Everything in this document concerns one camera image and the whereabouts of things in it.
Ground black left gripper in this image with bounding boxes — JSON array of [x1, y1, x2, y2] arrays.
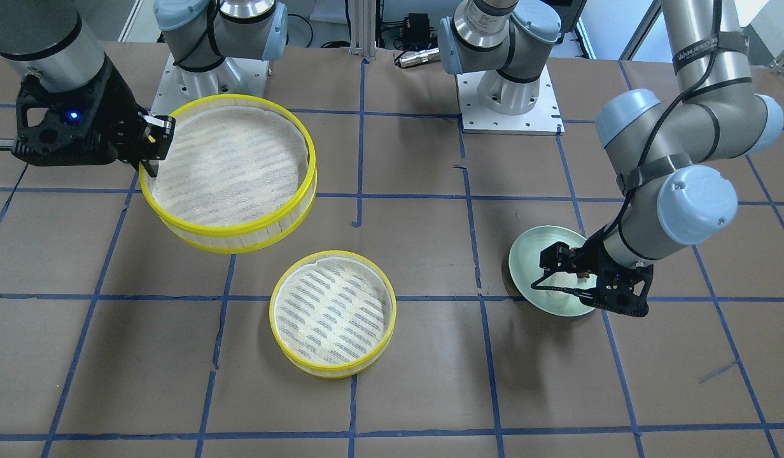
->
[[531, 231, 654, 317]]

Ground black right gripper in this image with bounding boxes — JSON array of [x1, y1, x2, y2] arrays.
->
[[11, 57, 176, 179]]

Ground white steamed bun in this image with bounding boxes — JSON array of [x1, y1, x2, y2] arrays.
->
[[547, 272, 591, 289]]

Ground yellow steamer layer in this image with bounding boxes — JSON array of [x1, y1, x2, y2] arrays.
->
[[268, 250, 397, 379], [139, 95, 318, 253]]

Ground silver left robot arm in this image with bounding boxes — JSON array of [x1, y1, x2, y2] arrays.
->
[[437, 1, 783, 317]]

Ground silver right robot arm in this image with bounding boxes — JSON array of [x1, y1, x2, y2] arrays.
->
[[0, 1, 288, 177]]

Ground pale green plate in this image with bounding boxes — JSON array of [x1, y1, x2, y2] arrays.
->
[[508, 226, 600, 317]]

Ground silver cylindrical device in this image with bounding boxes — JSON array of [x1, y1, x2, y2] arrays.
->
[[394, 48, 440, 69]]

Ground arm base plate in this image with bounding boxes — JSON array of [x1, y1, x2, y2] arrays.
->
[[150, 55, 272, 115], [455, 67, 564, 135]]

